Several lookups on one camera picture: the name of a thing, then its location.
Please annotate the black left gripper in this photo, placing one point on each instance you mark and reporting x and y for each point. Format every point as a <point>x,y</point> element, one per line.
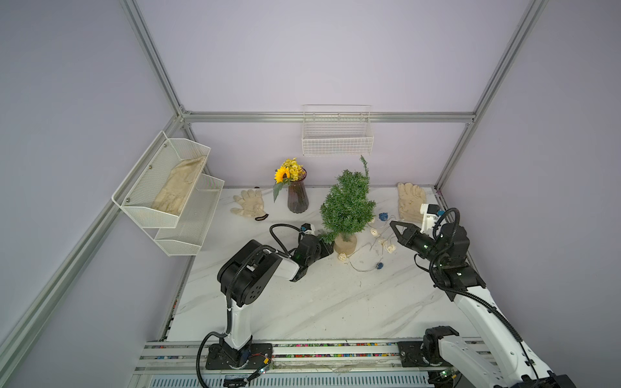
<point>325,247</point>

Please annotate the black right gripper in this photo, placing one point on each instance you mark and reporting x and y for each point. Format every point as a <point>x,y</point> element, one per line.
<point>408,237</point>

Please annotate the rattan ball string lights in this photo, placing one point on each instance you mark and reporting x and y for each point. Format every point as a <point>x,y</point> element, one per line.
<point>378,241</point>

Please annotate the small green christmas tree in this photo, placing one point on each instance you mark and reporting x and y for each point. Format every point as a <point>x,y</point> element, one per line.
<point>347,210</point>

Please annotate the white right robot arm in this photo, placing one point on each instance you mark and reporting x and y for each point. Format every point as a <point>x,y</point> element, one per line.
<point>515,364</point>

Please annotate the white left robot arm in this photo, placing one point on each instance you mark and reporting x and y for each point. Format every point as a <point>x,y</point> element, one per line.
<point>242,279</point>

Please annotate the cream glove on table right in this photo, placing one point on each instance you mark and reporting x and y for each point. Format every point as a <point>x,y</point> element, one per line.
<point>411,198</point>

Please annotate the cream glove on table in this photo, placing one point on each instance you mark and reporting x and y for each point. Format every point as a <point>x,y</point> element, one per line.
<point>411,198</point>
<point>250,205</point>

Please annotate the dark glass vase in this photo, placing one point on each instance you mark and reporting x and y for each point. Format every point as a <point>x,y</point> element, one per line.
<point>297,195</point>

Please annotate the cream glove on table left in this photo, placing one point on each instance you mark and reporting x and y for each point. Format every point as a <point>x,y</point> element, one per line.
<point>250,205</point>

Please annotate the yellow sunflower bouquet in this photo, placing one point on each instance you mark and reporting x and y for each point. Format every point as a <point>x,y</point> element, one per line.
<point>291,171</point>

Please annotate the cream glove in shelf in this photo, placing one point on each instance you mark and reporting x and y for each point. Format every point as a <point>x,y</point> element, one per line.
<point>175,193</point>

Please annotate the white two-tier mesh shelf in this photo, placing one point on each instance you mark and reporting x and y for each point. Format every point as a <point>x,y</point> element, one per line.
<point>174,235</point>

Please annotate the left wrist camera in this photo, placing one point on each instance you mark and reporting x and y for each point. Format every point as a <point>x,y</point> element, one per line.
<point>308,228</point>

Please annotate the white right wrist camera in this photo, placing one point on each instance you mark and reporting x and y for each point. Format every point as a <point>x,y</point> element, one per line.
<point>430,214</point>

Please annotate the white wire wall basket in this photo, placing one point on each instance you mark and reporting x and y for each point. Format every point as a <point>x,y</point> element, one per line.
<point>339,129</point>

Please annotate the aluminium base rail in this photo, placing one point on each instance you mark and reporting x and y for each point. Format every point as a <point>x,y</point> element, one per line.
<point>321,363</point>

